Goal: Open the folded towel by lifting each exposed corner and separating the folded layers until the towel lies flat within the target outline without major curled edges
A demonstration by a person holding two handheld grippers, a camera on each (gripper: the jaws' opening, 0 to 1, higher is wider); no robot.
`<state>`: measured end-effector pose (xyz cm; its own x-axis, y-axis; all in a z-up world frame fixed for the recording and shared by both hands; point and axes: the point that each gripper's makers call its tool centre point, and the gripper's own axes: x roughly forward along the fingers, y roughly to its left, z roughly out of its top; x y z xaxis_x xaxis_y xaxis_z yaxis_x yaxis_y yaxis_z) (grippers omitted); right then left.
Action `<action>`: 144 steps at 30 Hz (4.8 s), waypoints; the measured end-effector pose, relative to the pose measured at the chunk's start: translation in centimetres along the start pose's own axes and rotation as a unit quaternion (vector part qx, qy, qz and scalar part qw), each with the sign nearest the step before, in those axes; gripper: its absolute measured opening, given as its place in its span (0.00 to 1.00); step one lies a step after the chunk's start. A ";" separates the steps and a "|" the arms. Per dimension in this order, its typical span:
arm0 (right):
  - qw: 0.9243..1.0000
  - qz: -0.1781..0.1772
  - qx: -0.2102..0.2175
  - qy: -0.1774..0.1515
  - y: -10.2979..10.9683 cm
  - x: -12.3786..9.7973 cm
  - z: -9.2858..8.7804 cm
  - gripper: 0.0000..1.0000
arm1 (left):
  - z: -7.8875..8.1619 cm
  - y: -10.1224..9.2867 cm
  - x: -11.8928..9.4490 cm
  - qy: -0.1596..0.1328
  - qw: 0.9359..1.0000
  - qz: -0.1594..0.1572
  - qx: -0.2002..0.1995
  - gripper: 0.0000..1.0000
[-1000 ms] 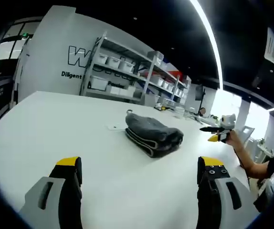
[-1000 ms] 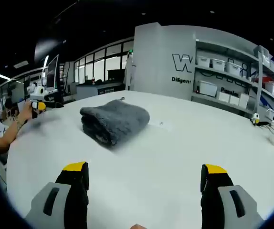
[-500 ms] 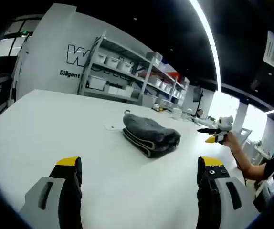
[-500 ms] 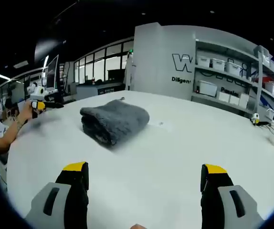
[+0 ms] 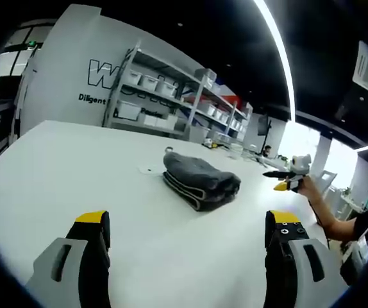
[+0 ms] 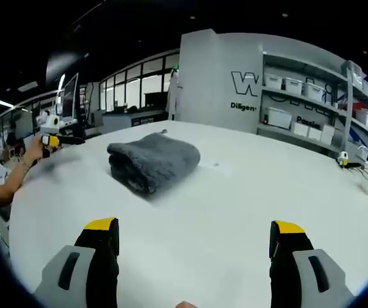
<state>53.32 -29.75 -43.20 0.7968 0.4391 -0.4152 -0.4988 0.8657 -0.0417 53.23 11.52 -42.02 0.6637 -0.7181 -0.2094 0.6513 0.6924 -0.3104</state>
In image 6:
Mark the grey towel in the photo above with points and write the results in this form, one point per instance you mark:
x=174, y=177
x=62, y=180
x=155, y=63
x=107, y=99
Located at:
x=155, y=160

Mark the person's left hand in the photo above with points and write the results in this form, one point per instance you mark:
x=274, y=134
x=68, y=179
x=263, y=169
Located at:
x=34, y=150

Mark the person's right hand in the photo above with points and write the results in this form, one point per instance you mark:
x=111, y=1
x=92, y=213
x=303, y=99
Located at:
x=186, y=305

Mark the computer monitor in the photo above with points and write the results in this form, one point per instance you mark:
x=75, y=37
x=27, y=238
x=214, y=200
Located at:
x=70, y=96

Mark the ceiling light strip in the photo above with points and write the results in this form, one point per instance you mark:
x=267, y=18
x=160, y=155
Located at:
x=1, y=102

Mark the dark grey counter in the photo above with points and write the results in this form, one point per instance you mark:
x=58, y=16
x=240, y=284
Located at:
x=129, y=120

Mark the glass partition windows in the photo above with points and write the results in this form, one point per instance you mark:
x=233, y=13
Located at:
x=132, y=88

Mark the dark screen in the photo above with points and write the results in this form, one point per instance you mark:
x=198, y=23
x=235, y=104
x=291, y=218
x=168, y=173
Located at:
x=155, y=100

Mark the spare white hand-held gripper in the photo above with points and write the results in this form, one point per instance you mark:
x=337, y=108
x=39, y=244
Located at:
x=343, y=158

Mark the grey shelving unit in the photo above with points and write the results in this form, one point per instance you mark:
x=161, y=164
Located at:
x=347, y=106

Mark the row of white storage boxes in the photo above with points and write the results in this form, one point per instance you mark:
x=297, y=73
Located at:
x=294, y=85

